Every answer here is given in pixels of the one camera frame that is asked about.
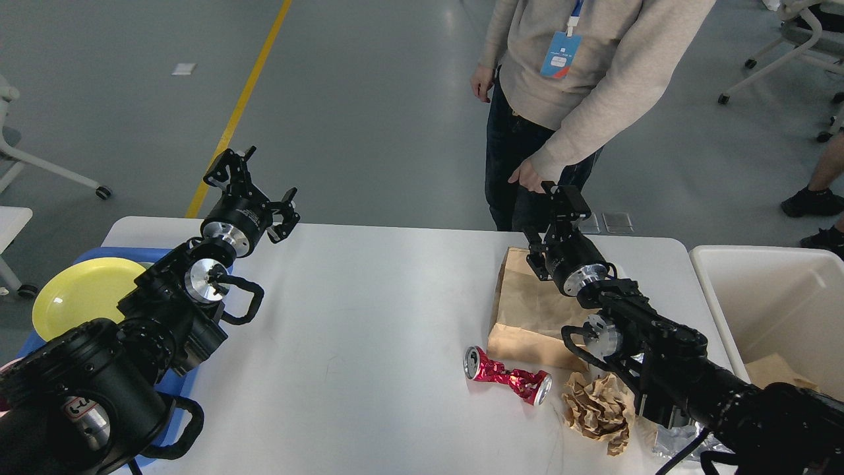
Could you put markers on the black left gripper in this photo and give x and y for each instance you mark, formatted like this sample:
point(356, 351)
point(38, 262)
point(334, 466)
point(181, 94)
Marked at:
point(235, 218)

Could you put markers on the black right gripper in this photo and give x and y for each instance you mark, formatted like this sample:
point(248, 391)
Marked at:
point(564, 255)

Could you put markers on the yellow plastic plate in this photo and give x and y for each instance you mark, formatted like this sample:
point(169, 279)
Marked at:
point(86, 291)

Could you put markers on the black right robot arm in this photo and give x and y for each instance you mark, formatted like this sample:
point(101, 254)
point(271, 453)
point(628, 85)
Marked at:
point(780, 429)

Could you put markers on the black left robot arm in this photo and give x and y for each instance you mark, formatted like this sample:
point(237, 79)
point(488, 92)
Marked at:
point(86, 402)

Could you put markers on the brown paper bag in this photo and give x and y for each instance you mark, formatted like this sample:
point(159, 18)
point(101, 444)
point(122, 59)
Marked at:
point(528, 315)

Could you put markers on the person in beige sweater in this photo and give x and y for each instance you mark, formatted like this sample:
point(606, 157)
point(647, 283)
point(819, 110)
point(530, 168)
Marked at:
point(542, 129)

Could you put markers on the crushed red soda can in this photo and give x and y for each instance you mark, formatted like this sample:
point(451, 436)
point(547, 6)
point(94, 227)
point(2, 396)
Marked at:
point(530, 387)

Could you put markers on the blue id badge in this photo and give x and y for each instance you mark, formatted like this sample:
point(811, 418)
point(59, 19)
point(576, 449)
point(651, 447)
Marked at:
point(560, 55)

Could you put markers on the crumpled brown paper ball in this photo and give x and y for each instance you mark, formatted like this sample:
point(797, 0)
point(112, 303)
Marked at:
point(602, 410)

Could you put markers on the white plastic bin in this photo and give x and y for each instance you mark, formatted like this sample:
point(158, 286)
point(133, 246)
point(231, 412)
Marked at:
point(777, 300)

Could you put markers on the brown paper in bin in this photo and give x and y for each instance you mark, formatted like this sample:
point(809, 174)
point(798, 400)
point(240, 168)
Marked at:
point(775, 369)

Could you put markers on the person with black sneakers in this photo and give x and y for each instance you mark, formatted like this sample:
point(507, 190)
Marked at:
point(817, 199)

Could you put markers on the white office chair right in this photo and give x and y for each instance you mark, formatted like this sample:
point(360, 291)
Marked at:
point(814, 31)

